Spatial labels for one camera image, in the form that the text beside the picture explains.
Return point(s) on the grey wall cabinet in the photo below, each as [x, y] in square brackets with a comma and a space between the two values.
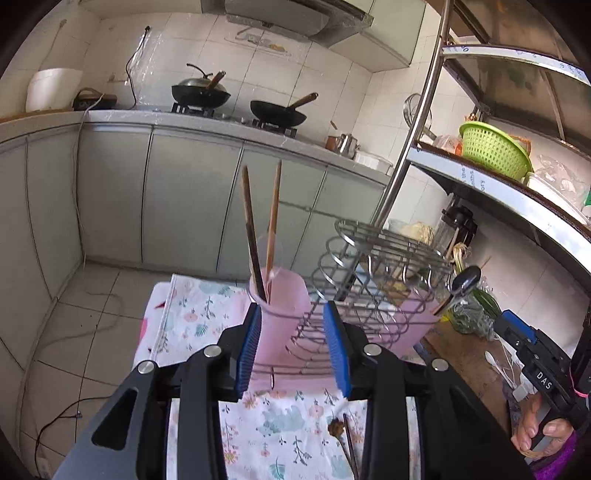
[392, 37]

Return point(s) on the pink drip tray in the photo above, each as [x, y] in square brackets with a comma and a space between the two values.
[415, 323]

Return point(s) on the white plastic spoon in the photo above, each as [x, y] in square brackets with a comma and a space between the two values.
[496, 364]

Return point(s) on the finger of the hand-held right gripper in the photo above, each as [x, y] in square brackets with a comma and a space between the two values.
[519, 325]

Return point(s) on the small steel pot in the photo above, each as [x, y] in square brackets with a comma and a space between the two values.
[348, 144]

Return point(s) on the napa cabbage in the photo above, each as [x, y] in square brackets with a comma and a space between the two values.
[418, 230]

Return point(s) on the person's right hand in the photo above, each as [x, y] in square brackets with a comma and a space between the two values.
[531, 431]

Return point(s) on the metal strainer ladle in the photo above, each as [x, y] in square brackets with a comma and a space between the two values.
[415, 110]

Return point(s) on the light wooden chopstick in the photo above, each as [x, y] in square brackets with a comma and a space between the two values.
[274, 207]

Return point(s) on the black frying wok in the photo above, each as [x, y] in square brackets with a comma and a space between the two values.
[277, 115]

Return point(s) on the two-tone wooden chopstick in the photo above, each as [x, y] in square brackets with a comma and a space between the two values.
[251, 217]

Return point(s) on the gas stove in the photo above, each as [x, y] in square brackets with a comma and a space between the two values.
[189, 109]

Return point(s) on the metal shelf unit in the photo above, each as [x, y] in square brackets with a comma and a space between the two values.
[485, 184]

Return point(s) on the floral printed cloth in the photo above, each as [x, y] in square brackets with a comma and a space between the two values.
[286, 438]

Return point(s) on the white rice cooker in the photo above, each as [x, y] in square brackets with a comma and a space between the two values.
[51, 90]

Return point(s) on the metal spoon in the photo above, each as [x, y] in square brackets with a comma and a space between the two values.
[466, 280]

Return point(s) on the large bag of greens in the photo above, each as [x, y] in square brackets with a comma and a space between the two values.
[471, 314]

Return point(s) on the orange wrapped packet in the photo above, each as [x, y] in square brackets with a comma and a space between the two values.
[448, 143]

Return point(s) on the glass wok lid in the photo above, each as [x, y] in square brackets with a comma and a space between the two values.
[194, 83]

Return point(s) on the black countertop appliance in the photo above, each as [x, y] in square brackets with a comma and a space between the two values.
[94, 101]

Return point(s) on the range hood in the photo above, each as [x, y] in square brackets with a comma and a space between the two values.
[277, 18]

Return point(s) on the green plastic basket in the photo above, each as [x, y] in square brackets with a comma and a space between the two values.
[494, 147]

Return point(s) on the clear plastic bags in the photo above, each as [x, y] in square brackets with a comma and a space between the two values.
[561, 177]

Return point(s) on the grey kitchen cabinets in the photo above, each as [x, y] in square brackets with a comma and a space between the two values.
[184, 194]

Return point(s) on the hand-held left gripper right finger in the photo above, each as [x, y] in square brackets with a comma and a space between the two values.
[336, 350]

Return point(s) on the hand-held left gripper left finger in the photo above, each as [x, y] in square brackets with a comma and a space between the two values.
[249, 350]

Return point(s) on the pink plastic cup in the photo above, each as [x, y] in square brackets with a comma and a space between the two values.
[281, 323]

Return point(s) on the brown pot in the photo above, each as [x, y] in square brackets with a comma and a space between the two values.
[331, 142]

